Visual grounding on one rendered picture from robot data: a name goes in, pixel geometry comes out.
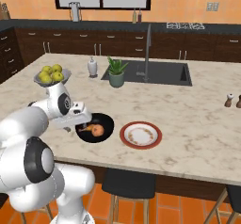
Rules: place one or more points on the green plant in grey pot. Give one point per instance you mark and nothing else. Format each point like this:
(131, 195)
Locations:
(116, 74)

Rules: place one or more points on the white paper towel holder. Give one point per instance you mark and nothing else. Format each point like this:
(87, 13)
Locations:
(74, 12)

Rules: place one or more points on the brown chicken drumstick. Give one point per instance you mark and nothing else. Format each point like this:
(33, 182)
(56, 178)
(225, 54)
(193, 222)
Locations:
(95, 129)

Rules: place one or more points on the brown shaker with white cap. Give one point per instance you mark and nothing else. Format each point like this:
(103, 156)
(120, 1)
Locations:
(229, 100)

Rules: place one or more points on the brown shaker with dark cap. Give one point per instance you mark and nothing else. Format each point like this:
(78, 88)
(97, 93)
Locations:
(239, 101)

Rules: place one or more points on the dark glass bottle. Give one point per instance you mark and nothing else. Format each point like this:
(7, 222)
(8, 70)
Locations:
(139, 15)

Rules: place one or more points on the wooden knife block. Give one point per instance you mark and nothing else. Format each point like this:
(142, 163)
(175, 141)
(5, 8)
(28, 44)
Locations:
(4, 12)

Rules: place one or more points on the grey wall socket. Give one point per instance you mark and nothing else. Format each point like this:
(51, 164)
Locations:
(212, 6)

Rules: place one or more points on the black stool with wooden legs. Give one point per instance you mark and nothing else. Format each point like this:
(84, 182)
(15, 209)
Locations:
(128, 184)
(34, 213)
(234, 198)

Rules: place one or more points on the dark sink basin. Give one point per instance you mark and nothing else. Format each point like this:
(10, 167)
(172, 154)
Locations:
(163, 72)

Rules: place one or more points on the dark brown cupboard run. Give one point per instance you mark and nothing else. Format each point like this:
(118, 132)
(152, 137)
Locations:
(125, 44)

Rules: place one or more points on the dark brown drawer run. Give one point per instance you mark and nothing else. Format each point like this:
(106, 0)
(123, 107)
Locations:
(9, 53)

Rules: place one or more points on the grey fruit bowl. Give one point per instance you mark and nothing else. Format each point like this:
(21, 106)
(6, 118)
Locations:
(66, 75)

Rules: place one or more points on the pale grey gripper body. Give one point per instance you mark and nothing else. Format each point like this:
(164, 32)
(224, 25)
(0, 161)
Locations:
(73, 120)

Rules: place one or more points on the red rimmed white plate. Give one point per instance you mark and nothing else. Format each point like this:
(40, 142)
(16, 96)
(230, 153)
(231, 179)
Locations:
(141, 135)

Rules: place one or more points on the pale glass bottle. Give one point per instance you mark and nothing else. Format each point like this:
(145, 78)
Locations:
(134, 16)

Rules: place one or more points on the green apple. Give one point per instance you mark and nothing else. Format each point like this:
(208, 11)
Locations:
(56, 67)
(57, 76)
(47, 69)
(46, 79)
(42, 75)

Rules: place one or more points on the black round plate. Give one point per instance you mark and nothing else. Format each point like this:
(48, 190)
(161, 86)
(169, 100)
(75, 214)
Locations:
(105, 125)

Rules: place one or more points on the grey sink tap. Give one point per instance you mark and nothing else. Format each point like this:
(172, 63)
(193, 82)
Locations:
(147, 52)

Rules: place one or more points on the white soap dispenser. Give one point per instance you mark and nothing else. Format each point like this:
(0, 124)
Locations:
(92, 67)

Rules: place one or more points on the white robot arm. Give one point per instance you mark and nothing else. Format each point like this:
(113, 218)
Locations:
(19, 130)

